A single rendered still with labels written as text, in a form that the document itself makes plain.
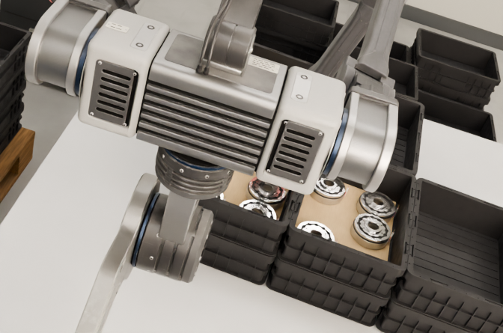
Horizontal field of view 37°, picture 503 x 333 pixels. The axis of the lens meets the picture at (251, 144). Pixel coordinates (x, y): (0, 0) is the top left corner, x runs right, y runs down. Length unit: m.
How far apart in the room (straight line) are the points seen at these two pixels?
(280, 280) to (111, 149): 0.66
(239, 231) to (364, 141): 0.76
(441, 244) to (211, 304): 0.66
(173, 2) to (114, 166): 2.50
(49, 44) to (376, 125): 0.52
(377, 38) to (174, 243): 0.54
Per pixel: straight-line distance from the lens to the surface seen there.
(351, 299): 1.95
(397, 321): 1.98
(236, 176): 2.06
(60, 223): 2.01
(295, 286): 1.96
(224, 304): 1.92
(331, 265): 1.88
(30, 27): 3.48
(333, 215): 2.06
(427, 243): 2.12
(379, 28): 1.49
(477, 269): 2.14
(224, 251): 1.93
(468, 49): 3.87
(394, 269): 1.85
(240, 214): 1.82
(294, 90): 1.16
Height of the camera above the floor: 2.13
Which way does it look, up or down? 36 degrees down
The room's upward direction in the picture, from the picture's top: 18 degrees clockwise
